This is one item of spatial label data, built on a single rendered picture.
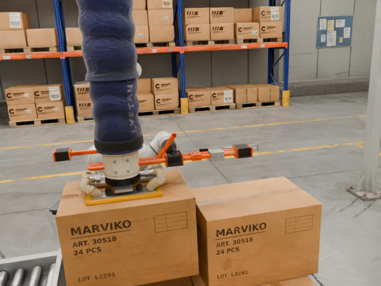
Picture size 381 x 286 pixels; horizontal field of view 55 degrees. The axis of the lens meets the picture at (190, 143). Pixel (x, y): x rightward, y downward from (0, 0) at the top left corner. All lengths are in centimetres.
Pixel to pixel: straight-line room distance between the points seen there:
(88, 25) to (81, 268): 103
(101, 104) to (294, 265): 125
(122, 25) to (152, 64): 864
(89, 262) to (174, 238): 39
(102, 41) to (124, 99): 25
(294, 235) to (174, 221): 63
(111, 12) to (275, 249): 134
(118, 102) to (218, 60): 908
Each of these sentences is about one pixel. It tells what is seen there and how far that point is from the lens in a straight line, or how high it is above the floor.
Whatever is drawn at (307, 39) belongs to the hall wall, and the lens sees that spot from 1168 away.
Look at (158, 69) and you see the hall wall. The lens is 1025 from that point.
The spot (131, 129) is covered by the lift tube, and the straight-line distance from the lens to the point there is 164.
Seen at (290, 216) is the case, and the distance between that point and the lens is 190.
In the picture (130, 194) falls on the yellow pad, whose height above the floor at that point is 109.
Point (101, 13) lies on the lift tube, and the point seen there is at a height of 186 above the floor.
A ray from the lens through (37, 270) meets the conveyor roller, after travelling 233.
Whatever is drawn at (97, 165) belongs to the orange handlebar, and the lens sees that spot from 179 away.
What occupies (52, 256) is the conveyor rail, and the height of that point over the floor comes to 59.
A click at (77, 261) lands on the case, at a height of 84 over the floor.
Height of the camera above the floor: 175
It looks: 16 degrees down
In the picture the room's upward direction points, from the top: 2 degrees counter-clockwise
